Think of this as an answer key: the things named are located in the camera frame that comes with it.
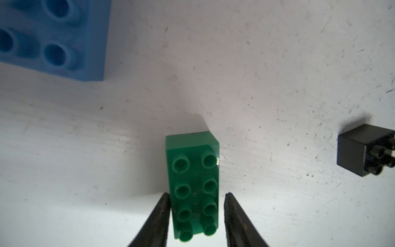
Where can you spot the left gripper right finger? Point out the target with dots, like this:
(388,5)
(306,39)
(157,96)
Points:
(240,231)

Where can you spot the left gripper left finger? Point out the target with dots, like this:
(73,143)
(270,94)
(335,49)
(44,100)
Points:
(154,232)

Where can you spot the dark green lego brick front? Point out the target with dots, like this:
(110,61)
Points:
(193,173)

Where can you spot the black small lego brick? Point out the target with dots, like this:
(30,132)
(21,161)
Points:
(366,149)

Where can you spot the blue lego brick lower left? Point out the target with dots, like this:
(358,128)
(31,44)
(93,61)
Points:
(66,38)

